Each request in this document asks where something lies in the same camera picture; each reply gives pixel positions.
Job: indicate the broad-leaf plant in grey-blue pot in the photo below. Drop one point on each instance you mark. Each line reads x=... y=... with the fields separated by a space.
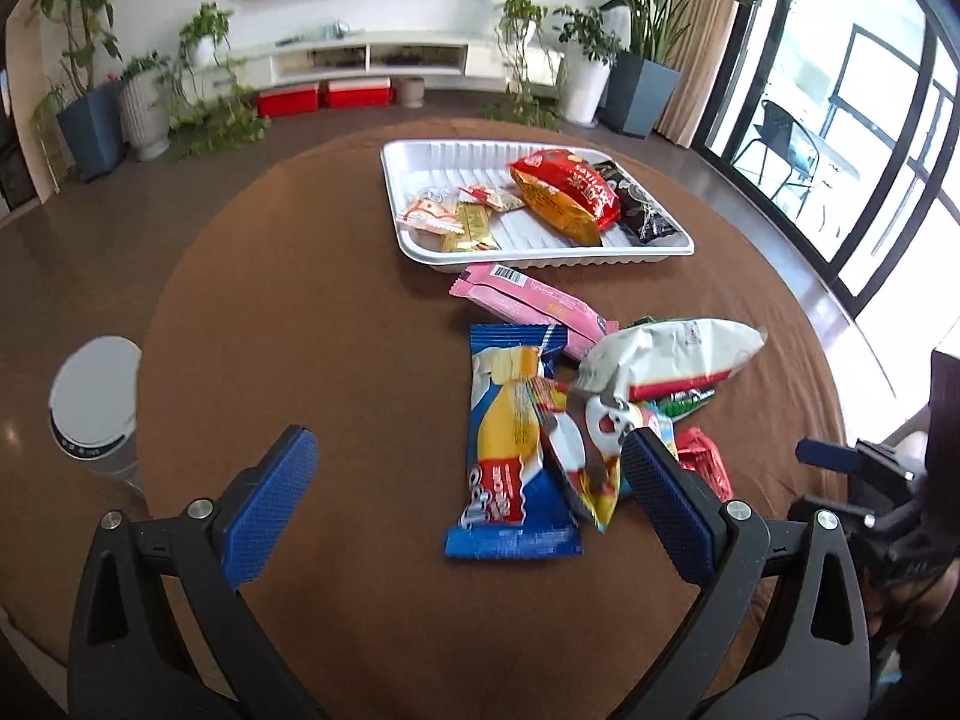
x=637 y=94

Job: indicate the leafy tree in blue pot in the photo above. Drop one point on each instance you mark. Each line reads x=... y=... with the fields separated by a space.
x=94 y=127

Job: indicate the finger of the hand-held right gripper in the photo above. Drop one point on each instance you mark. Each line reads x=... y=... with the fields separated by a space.
x=821 y=454
x=855 y=514

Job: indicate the orange snack packet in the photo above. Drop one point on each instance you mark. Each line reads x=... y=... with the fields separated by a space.
x=555 y=214

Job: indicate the glass top metal table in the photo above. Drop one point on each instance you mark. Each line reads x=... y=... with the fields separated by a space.
x=840 y=165

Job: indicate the black framed glass door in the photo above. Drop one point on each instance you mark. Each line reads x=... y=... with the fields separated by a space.
x=739 y=67

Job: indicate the red chocolate ball packet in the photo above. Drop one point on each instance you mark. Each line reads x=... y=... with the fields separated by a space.
x=592 y=191

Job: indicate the trailing pothos plant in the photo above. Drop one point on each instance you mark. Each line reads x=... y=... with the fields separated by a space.
x=521 y=15
x=206 y=26

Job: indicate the large white snack packet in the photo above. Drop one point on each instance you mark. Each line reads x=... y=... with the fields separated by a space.
x=667 y=349

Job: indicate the shrub in tall white pot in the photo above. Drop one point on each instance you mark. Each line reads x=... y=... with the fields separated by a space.
x=585 y=86

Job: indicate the pink snack packet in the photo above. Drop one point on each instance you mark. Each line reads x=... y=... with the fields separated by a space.
x=525 y=300

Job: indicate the black metal chair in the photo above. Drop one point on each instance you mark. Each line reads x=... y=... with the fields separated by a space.
x=776 y=127

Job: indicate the white plastic tray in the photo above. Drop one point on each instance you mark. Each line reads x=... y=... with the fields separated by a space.
x=540 y=232

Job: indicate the beige curtain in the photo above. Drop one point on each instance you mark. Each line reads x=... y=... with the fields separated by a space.
x=712 y=75

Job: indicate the white air purifier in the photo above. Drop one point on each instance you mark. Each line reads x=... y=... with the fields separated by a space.
x=94 y=390

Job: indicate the clear white snack packet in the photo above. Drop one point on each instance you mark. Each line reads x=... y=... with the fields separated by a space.
x=427 y=216

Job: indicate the blue biscuit packet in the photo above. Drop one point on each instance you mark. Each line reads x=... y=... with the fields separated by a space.
x=510 y=517

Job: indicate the small dark red packet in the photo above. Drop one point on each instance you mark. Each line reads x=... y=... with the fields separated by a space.
x=705 y=461

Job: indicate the clear green-edged seed packet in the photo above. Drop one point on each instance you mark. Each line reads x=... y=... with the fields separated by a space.
x=686 y=401

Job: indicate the white television cabinet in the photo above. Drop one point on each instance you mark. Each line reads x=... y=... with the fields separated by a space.
x=420 y=40

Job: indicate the long black snack packet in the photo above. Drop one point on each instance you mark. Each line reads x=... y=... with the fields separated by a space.
x=641 y=210

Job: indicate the cartoon print snack packet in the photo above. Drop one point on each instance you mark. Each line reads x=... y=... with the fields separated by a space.
x=592 y=465

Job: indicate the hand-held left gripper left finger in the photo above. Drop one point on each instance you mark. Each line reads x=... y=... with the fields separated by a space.
x=270 y=502

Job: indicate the plant in white ribbed pot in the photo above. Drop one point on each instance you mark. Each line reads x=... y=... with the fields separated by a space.
x=142 y=120

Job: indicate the gold snack packet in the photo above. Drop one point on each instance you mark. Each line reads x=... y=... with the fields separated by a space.
x=471 y=229

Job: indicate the small red white packet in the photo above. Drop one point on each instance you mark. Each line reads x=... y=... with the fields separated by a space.
x=491 y=196

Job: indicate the built-in wall cabinet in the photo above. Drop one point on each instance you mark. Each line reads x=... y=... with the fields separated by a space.
x=22 y=157

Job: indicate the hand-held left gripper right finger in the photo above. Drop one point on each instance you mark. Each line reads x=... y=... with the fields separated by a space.
x=667 y=502

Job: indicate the empty brown plant pot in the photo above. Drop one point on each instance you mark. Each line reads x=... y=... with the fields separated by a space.
x=409 y=92

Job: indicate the red storage box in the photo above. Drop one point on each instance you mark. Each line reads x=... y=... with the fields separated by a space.
x=358 y=92
x=287 y=101

